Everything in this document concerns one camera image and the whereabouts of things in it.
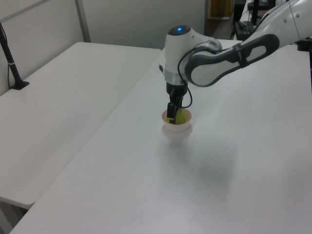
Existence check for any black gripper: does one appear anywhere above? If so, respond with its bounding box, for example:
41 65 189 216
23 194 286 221
166 82 188 125

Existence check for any green pear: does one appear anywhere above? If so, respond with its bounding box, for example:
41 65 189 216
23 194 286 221
167 108 187 125

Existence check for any pink plastic bowl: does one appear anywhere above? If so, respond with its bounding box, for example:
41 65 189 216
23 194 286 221
161 109 193 133

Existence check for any black equipment box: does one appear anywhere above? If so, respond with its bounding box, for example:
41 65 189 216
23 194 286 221
233 20 257 41

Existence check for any wooden shelf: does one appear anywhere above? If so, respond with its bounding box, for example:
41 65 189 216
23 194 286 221
207 0 235 20

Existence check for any black monitor stand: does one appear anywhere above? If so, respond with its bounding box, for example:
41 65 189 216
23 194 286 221
247 0 262 25

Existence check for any black table clamp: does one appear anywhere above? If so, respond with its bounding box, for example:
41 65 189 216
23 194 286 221
295 36 312 52

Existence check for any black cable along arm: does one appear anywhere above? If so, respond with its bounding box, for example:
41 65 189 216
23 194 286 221
177 42 242 109

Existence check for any black strap around arm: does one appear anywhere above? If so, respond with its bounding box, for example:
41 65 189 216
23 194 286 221
232 44 247 69

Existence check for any grey metal partition post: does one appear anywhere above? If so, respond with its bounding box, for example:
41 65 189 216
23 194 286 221
74 0 92 43

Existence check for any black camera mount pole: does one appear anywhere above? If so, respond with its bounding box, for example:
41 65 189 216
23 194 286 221
0 21 30 91

